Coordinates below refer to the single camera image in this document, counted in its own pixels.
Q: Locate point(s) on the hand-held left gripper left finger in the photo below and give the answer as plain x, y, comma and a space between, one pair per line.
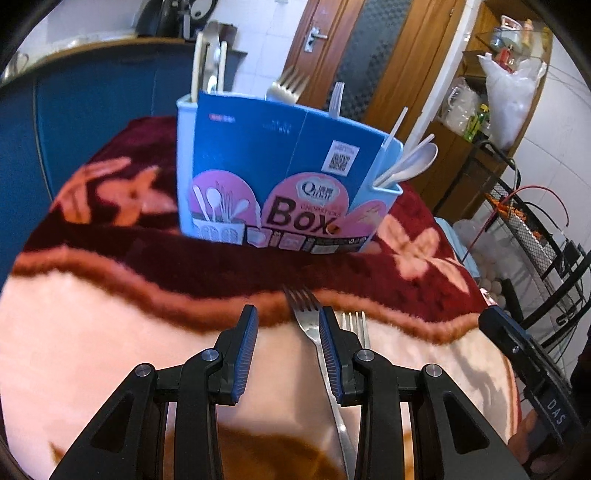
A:
244, 355

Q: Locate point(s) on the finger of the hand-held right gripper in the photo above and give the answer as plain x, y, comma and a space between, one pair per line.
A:
503, 332

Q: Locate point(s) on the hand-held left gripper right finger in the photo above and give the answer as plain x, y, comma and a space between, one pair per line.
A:
330, 355

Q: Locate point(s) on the metal fork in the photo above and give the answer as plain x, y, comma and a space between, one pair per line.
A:
304, 314
355, 327
286, 87

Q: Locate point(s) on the light blue utensil holder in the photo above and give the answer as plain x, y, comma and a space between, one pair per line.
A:
184, 161

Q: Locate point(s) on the white plastic fork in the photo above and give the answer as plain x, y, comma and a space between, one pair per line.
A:
337, 99

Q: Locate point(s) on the pile of eggs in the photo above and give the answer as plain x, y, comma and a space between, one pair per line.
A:
485, 267

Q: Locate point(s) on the red floral blanket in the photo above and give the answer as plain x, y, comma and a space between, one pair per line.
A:
115, 346

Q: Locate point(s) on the white plastic spoon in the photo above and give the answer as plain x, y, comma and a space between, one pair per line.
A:
422, 144
418, 161

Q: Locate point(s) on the wooden shelf unit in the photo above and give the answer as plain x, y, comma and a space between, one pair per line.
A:
429, 152

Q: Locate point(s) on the green bottle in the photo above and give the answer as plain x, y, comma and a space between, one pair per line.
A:
478, 124

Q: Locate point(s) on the blue cardboard sleeve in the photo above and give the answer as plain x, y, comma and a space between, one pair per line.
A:
277, 147

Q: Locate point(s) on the clear bag of goods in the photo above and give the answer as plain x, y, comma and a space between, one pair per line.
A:
459, 108

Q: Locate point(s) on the white plastic bag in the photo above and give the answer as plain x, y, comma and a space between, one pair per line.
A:
512, 101

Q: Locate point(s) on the white plastic stick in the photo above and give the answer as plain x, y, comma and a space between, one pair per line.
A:
398, 123

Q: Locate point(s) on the cream plastic spoon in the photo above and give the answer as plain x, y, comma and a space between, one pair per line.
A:
222, 64
197, 64

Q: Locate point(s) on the glass shelf with bottles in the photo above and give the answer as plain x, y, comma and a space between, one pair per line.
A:
508, 39

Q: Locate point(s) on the wooden door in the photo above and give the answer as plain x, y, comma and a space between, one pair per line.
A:
392, 60

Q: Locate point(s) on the blue kitchen counter cabinet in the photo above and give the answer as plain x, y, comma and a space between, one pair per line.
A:
106, 92

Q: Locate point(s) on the metal spoon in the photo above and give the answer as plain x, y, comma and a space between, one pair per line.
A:
212, 50

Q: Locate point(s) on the black air fryer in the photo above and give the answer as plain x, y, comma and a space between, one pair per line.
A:
157, 18

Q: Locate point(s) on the rice cooker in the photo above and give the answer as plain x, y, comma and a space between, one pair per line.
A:
203, 9

